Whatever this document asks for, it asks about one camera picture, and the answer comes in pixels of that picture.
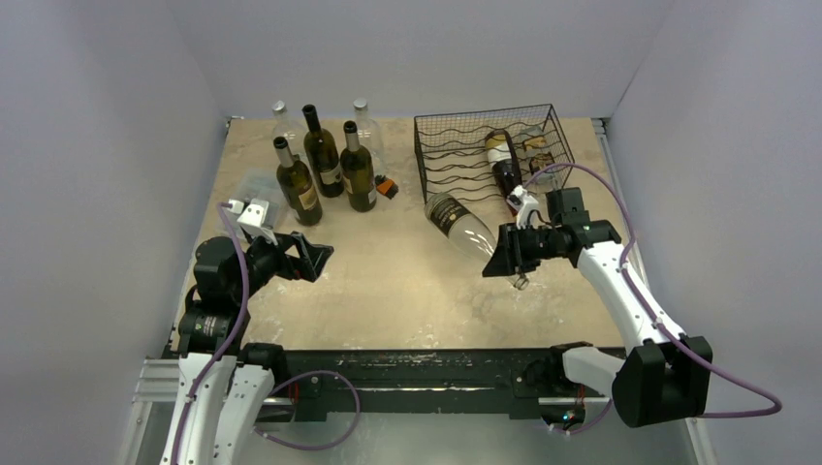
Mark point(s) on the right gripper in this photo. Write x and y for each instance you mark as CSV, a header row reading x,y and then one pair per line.
x,y
514,247

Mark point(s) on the red bottle gold cap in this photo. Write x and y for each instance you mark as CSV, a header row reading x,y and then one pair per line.
x,y
503,162

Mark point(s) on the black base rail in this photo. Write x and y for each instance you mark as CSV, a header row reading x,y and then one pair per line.
x,y
516,383

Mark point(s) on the clear slim bottle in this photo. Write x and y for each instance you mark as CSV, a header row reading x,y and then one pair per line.
x,y
464,230

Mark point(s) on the orange hex key set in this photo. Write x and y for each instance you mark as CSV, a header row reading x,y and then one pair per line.
x,y
386,186

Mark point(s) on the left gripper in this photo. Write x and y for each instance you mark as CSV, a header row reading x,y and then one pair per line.
x,y
311,256

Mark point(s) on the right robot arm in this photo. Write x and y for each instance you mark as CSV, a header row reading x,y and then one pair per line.
x,y
660,378

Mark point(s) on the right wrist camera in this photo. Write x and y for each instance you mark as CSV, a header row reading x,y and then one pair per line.
x,y
524,204

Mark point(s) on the clear glass bottle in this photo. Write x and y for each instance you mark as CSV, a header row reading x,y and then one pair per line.
x,y
370,134
288,127

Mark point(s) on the clear plastic organizer box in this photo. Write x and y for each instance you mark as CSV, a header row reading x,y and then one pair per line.
x,y
262,184

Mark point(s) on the black wire wine rack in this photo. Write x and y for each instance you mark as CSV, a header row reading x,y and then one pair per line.
x,y
452,159

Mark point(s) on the green bottle silver cap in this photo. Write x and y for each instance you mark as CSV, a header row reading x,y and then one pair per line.
x,y
295,180

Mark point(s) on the dark green wine bottle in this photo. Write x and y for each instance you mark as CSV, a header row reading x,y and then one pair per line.
x,y
322,153

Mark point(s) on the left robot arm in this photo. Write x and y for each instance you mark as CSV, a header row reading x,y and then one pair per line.
x,y
223,382

